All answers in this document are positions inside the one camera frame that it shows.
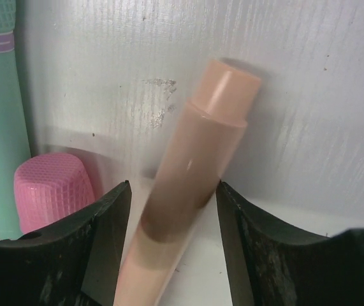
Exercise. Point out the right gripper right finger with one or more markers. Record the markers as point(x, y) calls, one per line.
point(271, 262)

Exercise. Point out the pink microphone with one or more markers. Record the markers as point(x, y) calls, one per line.
point(50, 187)

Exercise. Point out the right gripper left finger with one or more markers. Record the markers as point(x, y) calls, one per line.
point(74, 261)

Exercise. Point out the peach microphone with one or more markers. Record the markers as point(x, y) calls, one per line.
point(207, 134)

